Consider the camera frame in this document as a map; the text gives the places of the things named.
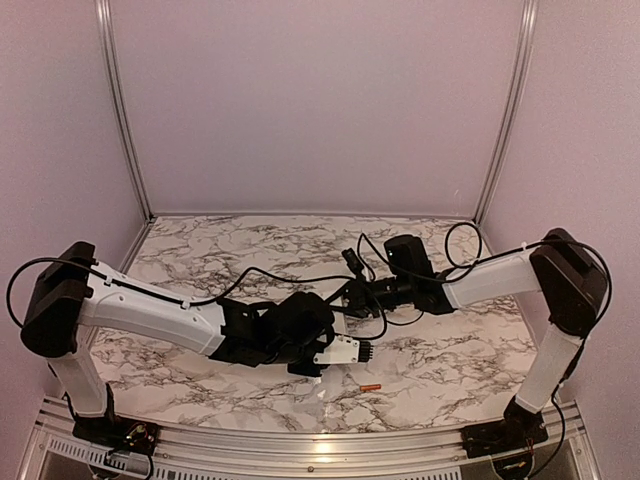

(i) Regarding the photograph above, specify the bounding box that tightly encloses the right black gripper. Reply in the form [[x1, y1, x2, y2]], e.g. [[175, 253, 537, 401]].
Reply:
[[327, 273, 414, 318]]

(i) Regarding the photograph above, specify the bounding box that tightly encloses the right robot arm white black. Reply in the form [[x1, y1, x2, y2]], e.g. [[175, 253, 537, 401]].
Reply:
[[340, 228, 612, 448]]

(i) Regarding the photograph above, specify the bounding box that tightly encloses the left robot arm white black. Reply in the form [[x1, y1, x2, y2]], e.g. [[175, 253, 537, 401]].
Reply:
[[20, 242, 354, 445]]

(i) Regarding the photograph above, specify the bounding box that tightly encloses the orange AAA battery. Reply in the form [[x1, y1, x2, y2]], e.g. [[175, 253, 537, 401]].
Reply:
[[359, 384, 382, 392]]

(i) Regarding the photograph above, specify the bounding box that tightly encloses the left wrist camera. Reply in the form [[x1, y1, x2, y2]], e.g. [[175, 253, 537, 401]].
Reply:
[[357, 340, 374, 363]]

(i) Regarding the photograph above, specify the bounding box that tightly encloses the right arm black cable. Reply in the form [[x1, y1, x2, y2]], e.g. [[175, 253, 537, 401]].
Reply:
[[357, 222, 614, 326]]

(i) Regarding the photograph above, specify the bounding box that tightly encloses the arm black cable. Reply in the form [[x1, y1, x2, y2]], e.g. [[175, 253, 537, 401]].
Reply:
[[357, 222, 614, 326], [4, 257, 389, 341]]

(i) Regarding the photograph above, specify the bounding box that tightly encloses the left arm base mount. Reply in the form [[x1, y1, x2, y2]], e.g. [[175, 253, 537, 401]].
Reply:
[[72, 412, 159, 455]]

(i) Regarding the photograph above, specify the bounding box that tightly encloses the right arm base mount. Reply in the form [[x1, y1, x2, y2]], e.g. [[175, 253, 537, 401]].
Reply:
[[461, 397, 549, 458]]

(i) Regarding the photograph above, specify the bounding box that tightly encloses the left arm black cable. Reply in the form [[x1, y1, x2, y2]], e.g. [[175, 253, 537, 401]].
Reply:
[[4, 257, 389, 341]]

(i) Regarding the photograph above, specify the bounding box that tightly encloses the front aluminium frame rail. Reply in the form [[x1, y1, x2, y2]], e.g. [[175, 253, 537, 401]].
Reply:
[[17, 398, 604, 479]]

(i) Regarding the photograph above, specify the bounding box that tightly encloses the right aluminium frame post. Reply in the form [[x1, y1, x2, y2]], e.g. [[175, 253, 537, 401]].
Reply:
[[473, 0, 539, 226]]

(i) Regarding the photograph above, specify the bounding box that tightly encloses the aluminium frame post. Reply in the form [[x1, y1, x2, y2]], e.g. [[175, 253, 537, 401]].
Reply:
[[94, 0, 154, 223], [473, 0, 539, 226]]

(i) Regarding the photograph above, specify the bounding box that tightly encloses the left aluminium frame post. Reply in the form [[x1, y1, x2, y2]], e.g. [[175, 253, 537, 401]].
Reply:
[[94, 0, 154, 223]]

